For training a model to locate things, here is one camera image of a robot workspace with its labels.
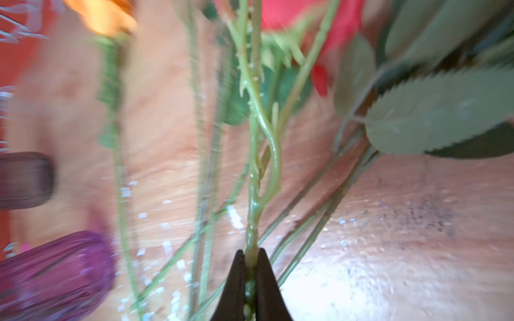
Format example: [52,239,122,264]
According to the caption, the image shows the orange rose stem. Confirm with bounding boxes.
[64,1,144,320]

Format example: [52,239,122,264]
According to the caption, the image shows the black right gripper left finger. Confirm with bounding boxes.
[211,250,246,321]

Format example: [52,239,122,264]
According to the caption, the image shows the purple ribbed glass vase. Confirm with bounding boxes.
[1,231,116,320]

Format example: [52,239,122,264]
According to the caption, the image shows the brown ribbed glass vase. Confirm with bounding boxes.
[1,152,56,210]

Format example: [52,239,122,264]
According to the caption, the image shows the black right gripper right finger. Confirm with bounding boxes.
[256,248,293,321]

